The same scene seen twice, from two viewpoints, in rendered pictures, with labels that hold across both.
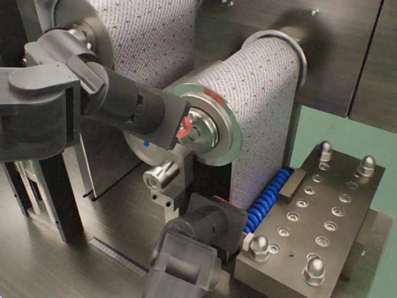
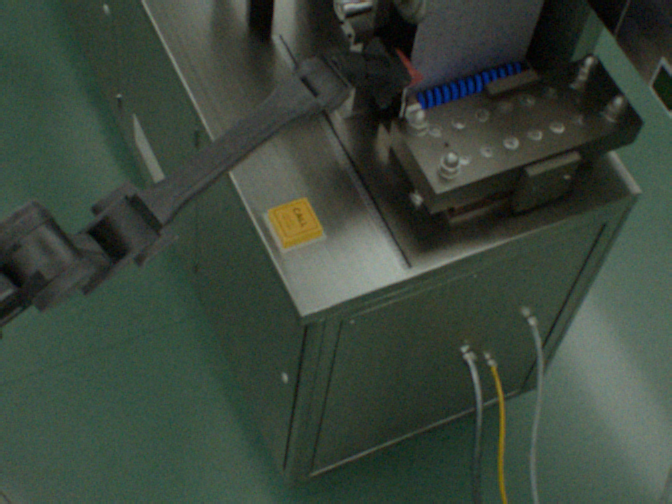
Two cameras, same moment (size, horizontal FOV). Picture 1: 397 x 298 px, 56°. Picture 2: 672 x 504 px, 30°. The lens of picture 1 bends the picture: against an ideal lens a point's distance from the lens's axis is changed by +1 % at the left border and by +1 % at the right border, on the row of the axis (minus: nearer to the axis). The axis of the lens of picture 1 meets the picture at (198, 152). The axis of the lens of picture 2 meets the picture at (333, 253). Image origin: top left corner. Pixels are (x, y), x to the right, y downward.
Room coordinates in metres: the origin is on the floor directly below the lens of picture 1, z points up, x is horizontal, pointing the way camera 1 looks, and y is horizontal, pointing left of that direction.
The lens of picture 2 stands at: (-0.84, -0.51, 2.68)
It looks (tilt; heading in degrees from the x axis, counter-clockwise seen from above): 58 degrees down; 22
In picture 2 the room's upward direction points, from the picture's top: 10 degrees clockwise
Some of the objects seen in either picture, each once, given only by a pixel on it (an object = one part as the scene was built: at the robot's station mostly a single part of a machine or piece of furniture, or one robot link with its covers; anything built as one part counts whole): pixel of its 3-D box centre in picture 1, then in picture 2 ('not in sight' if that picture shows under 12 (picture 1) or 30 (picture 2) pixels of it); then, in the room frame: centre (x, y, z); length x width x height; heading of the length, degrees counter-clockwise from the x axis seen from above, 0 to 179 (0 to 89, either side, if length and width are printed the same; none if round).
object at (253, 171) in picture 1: (260, 168); (472, 46); (0.55, -0.12, 1.10); 0.23 x 0.01 x 0.18; 146
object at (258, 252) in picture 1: (260, 246); (418, 119); (0.41, -0.11, 1.05); 0.04 x 0.04 x 0.04
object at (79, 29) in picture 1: (70, 43); not in sight; (0.61, 0.22, 1.33); 0.06 x 0.06 x 0.06; 56
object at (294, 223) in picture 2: not in sight; (295, 223); (0.20, -0.01, 0.91); 0.07 x 0.07 x 0.02; 56
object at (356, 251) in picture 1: (360, 243); (545, 182); (0.48, -0.33, 0.96); 0.10 x 0.03 x 0.11; 146
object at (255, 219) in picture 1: (266, 200); (471, 86); (0.54, -0.14, 1.03); 0.21 x 0.04 x 0.03; 146
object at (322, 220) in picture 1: (317, 216); (516, 131); (0.52, -0.24, 1.00); 0.40 x 0.16 x 0.06; 146
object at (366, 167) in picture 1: (368, 164); (617, 105); (0.63, -0.37, 1.05); 0.04 x 0.04 x 0.04
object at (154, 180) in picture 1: (156, 179); (344, 6); (0.44, 0.07, 1.18); 0.04 x 0.02 x 0.04; 56
